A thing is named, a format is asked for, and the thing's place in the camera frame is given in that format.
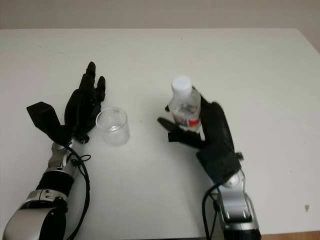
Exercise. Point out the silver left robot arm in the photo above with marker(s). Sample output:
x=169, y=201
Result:
x=32, y=207

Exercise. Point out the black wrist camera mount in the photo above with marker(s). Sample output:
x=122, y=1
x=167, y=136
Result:
x=47, y=120
x=220, y=162

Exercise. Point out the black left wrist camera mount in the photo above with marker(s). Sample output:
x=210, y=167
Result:
x=47, y=120

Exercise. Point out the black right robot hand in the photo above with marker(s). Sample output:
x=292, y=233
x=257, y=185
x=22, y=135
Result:
x=217, y=127

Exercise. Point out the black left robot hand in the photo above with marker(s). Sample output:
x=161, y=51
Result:
x=80, y=110

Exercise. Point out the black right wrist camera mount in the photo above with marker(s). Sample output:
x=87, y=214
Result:
x=220, y=162

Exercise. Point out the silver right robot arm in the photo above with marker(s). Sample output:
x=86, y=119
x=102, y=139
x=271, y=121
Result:
x=237, y=205

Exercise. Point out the clear plastic water bottle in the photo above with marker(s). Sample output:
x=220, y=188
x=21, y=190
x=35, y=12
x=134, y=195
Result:
x=185, y=105

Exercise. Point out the clear glass cup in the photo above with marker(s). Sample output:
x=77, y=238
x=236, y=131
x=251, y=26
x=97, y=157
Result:
x=115, y=130

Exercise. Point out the small brown scrap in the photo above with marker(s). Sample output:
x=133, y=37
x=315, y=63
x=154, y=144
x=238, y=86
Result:
x=307, y=207

